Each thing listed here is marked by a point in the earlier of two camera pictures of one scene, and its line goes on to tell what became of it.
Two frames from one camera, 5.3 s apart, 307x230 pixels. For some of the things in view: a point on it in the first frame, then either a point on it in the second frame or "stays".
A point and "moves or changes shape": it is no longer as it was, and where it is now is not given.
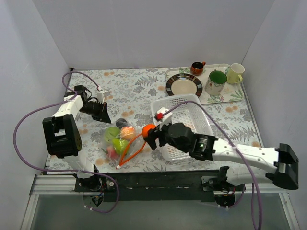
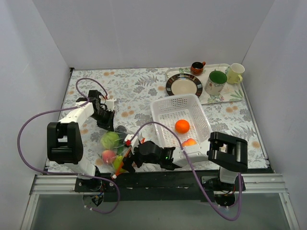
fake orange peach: [127, 132] moves or changes shape
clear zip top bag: [122, 141] moves or changes shape
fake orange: [146, 129] moves or changes shape
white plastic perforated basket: [185, 109] stays
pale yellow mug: [235, 75] stays
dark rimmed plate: [184, 84] stays
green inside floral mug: [215, 82] stays
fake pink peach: [112, 153] moves or changes shape
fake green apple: [111, 132] moves or changes shape
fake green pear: [120, 145] to [116, 164]
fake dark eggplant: [121, 122] to [121, 130]
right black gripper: [156, 135] to [131, 159]
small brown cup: [197, 67] stays
